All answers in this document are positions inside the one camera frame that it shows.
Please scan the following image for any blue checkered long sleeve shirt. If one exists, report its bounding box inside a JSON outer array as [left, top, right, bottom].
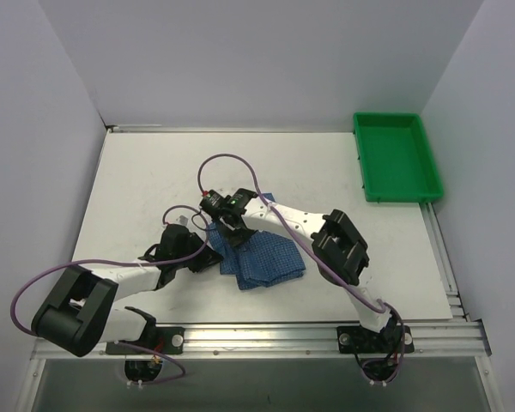
[[205, 193, 307, 293]]

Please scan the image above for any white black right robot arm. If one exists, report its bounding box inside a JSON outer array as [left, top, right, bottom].
[[199, 189, 398, 351]]

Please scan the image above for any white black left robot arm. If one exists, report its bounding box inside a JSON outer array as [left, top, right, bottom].
[[31, 224, 223, 357]]

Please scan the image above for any green plastic bin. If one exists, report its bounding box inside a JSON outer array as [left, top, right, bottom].
[[353, 112, 444, 203]]

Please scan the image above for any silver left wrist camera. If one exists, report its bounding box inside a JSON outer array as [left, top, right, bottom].
[[175, 215, 189, 227]]

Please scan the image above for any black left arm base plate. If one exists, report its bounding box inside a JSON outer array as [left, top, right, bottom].
[[105, 326, 185, 355]]

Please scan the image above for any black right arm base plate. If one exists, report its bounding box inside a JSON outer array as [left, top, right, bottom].
[[336, 325, 415, 355]]

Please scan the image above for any aluminium front frame rail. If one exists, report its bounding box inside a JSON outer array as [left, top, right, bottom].
[[163, 318, 492, 361]]

